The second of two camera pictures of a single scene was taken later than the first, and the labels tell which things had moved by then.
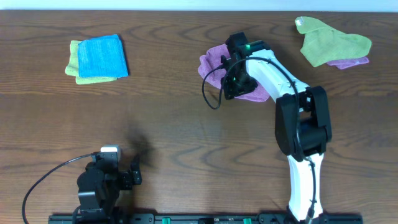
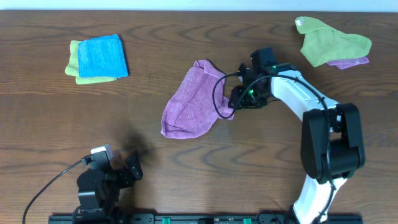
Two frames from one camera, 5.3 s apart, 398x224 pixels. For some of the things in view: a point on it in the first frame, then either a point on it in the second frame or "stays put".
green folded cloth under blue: (73, 68) stays put
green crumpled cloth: (322, 43) stays put
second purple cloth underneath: (342, 64) stays put
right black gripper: (229, 91) to (236, 93)
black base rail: (201, 219) stays put
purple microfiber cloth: (209, 65) to (198, 101)
